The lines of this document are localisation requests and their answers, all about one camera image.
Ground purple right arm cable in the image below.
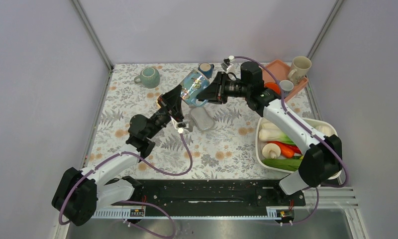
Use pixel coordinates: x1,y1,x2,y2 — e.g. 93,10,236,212
227,56,350,227

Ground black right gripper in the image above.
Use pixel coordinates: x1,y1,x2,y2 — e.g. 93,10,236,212
197,71,250,105

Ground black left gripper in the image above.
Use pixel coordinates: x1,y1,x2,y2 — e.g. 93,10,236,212
147,86,185,139

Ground salmon pink tray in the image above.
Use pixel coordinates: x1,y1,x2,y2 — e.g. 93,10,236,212
262,59,308,102

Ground light green speckled mug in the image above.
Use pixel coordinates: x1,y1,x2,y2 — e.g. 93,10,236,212
134,67,160,89

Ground grey ribbed mug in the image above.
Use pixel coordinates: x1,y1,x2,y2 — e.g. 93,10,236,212
279,80,294,98

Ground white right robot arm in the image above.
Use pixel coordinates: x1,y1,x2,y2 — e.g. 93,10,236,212
197,61,343,205

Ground green cucumber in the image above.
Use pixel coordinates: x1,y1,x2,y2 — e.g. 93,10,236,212
262,158,302,172

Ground white mushroom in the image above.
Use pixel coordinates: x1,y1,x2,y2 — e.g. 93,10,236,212
262,143,281,159

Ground floral patterned table mat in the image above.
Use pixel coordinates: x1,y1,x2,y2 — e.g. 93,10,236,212
85,63,285,179

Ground orange carrot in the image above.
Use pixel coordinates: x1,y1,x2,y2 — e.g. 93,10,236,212
268,141,301,158

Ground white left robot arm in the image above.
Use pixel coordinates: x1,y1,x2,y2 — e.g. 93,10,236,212
52,85,184,226

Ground orange mug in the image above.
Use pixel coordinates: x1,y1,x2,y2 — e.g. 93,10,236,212
264,82,281,95

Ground cream white mug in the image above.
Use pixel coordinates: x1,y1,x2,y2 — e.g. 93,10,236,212
287,56,312,85

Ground dark teal ribbed mug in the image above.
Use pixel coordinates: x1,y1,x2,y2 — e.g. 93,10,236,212
198,63,214,79

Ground white vegetable bin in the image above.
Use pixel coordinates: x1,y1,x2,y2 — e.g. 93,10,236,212
255,117,343,181

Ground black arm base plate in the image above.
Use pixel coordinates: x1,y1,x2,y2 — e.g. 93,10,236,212
130,179,306,218

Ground blue butterfly mug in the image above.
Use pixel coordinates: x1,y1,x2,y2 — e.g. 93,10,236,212
180,69,209,107

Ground white bok choy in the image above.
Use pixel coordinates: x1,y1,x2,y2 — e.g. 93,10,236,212
258,122,295,145

